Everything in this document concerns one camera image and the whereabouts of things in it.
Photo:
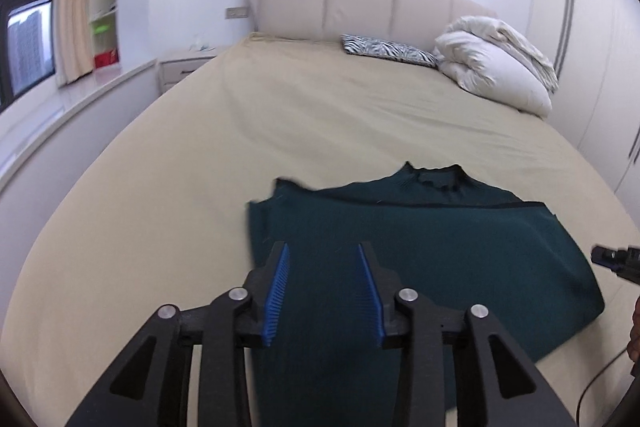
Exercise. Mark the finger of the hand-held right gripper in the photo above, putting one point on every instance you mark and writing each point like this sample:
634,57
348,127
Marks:
610,259

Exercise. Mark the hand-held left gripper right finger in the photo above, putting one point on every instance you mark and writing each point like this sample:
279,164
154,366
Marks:
372,297

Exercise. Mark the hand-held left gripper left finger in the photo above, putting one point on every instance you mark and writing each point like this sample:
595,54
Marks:
277,297

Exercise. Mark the dark green sweater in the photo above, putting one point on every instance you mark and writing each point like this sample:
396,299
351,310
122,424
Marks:
425,247

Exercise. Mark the person's right hand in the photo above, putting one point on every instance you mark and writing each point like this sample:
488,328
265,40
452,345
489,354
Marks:
635,327

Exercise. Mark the white wardrobe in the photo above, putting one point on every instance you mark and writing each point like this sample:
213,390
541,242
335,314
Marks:
600,82

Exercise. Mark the bed with beige sheet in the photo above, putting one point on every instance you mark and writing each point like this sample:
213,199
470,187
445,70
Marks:
300,117

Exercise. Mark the white folded duvet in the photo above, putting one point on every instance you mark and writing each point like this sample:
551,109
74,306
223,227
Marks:
495,67

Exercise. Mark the zebra print pillow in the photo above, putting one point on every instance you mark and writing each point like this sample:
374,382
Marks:
390,52

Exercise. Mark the white nightstand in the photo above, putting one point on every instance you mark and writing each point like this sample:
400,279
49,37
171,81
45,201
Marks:
177,69

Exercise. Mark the small white nightstand item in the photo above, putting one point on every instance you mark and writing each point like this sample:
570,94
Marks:
202,46

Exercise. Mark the white window sill bench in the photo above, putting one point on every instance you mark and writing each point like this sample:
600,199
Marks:
60,132

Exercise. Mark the red box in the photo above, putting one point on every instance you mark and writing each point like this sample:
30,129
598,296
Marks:
107,58

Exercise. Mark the beige padded headboard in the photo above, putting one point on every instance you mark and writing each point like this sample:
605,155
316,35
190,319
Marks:
360,2

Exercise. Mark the green plastic container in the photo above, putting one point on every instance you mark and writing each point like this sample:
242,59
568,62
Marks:
101,27

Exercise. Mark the black framed window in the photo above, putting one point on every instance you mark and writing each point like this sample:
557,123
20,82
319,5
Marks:
30,37

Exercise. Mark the wall socket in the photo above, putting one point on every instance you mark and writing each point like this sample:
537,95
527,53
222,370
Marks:
236,13

